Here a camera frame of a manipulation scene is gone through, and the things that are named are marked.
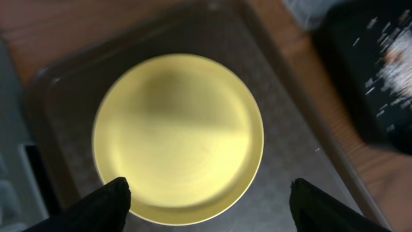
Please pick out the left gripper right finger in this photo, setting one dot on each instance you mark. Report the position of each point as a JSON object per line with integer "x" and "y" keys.
{"x": 314, "y": 210}

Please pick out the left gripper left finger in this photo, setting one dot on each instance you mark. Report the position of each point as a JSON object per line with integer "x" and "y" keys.
{"x": 104, "y": 210}

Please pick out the yellow plate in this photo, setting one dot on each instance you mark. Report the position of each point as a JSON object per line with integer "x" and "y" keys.
{"x": 185, "y": 132}

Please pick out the rice and nutshell pile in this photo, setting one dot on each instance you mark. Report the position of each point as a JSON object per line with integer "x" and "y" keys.
{"x": 387, "y": 89}

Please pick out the grey plastic dishwasher rack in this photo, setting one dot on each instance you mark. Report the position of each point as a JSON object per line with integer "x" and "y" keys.
{"x": 27, "y": 197}

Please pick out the black waste tray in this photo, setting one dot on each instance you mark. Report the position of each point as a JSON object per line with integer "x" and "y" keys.
{"x": 334, "y": 39}

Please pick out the clear plastic bin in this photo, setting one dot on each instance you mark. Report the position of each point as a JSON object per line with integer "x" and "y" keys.
{"x": 309, "y": 13}

